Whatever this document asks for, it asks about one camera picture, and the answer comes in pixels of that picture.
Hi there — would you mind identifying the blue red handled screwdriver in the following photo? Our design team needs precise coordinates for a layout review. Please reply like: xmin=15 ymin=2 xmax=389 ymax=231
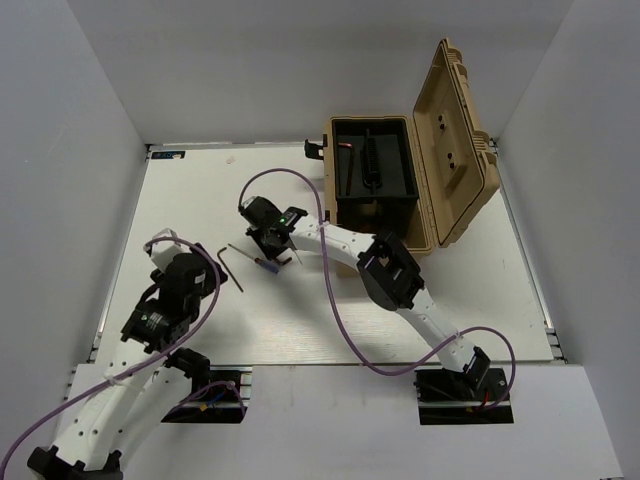
xmin=227 ymin=243 xmax=279 ymax=274

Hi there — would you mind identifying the brown long hex key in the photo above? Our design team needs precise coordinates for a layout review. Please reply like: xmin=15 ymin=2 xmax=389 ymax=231
xmin=335 ymin=142 xmax=355 ymax=198

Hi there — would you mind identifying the tan plastic toolbox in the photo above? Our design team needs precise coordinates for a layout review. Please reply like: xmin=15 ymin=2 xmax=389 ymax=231
xmin=305 ymin=38 xmax=500 ymax=259

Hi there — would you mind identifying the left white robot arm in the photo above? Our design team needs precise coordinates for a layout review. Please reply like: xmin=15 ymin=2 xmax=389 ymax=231
xmin=27 ymin=234 xmax=227 ymax=479

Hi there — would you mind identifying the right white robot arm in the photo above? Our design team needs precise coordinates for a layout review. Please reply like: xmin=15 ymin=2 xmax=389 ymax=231
xmin=239 ymin=196 xmax=490 ymax=400

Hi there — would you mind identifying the black toolbox inner tray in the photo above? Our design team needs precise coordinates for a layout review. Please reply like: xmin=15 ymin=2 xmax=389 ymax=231
xmin=331 ymin=118 xmax=419 ymax=204

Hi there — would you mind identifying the blue label sticker left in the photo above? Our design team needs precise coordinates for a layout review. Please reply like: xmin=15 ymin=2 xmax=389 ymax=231
xmin=151 ymin=150 xmax=186 ymax=160

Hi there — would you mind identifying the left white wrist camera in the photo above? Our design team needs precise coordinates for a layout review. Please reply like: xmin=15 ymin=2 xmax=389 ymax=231
xmin=143 ymin=228 xmax=185 ymax=272

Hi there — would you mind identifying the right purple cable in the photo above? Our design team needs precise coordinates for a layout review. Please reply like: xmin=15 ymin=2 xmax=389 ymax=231
xmin=237 ymin=168 xmax=517 ymax=414

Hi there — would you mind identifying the purple cable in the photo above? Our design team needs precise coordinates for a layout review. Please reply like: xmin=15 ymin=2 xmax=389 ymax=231
xmin=0 ymin=238 xmax=221 ymax=471
xmin=237 ymin=168 xmax=517 ymax=414

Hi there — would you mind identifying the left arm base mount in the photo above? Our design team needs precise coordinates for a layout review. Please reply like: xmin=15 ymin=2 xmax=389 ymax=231
xmin=162 ymin=367 xmax=253 ymax=425

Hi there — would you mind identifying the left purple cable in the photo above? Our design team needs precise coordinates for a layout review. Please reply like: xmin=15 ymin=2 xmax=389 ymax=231
xmin=0 ymin=238 xmax=221 ymax=471

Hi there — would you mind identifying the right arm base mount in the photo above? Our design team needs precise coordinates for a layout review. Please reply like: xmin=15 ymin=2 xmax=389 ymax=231
xmin=414 ymin=368 xmax=514 ymax=426

